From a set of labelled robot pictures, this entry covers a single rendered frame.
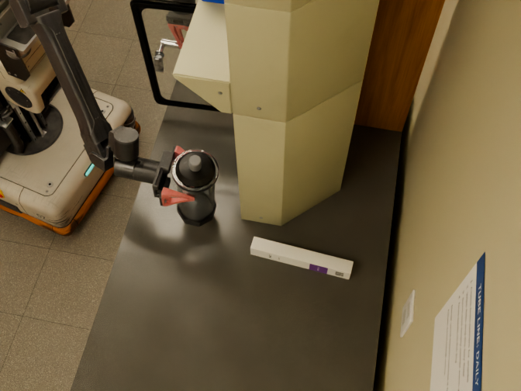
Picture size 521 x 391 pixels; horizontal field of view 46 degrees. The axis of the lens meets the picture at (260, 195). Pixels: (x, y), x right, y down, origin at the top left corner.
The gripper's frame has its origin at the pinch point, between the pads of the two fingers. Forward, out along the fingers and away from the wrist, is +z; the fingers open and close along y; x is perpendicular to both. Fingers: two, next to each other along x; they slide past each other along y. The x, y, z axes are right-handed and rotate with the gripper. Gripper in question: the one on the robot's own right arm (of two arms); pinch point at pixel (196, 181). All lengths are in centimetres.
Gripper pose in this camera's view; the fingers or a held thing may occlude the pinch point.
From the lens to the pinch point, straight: 150.0
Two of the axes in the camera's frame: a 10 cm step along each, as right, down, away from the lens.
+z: 9.8, 2.2, -0.4
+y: 2.1, -8.7, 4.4
